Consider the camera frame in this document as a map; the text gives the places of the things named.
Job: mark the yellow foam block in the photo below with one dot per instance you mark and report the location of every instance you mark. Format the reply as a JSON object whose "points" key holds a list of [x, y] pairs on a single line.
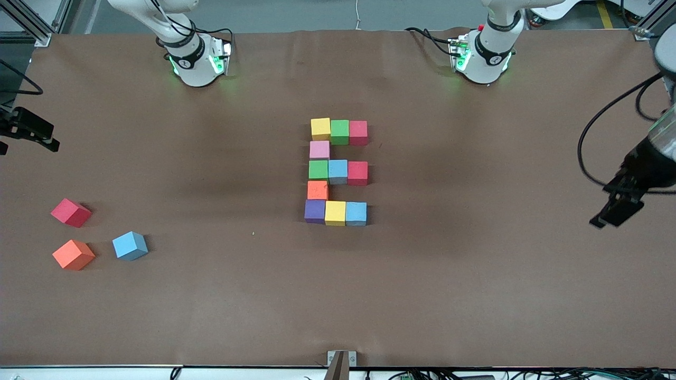
{"points": [[335, 213], [320, 129]]}

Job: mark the aluminium frame post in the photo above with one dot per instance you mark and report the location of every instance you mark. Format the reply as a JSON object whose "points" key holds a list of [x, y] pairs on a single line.
{"points": [[641, 32], [39, 34]]}

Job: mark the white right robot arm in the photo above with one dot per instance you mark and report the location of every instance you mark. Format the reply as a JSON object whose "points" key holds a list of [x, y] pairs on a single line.
{"points": [[193, 68]]}

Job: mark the metal base connector panel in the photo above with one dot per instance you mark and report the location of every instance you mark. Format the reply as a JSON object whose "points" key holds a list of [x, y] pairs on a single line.
{"points": [[458, 53], [224, 58]]}

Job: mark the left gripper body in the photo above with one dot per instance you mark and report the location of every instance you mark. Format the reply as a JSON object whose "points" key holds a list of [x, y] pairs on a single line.
{"points": [[645, 168]]}

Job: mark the red foam block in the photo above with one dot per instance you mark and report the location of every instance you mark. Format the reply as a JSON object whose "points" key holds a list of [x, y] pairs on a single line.
{"points": [[70, 212], [358, 133], [357, 173]]}

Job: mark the green foam block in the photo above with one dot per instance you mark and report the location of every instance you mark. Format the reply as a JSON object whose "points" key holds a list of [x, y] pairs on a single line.
{"points": [[339, 132], [318, 170]]}

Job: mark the brown table mat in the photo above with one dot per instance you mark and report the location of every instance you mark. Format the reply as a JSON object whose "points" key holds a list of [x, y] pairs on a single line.
{"points": [[338, 306]]}

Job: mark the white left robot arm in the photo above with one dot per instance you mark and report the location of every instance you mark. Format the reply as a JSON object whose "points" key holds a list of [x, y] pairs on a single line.
{"points": [[488, 63]]}

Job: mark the purple foam block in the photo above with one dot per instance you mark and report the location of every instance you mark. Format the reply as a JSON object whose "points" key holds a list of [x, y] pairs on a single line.
{"points": [[315, 211]]}

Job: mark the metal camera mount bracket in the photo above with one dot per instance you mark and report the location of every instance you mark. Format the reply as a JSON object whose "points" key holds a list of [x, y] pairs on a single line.
{"points": [[341, 361]]}

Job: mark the blue foam block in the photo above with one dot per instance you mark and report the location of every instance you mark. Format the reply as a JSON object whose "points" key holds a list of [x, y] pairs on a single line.
{"points": [[338, 172], [356, 214], [129, 246]]}

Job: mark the orange foam block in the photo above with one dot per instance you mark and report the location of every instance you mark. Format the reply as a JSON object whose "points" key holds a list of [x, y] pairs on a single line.
{"points": [[73, 254], [318, 190]]}

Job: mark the pink foam block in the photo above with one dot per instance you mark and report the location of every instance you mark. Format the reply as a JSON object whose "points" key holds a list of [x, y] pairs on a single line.
{"points": [[319, 150]]}

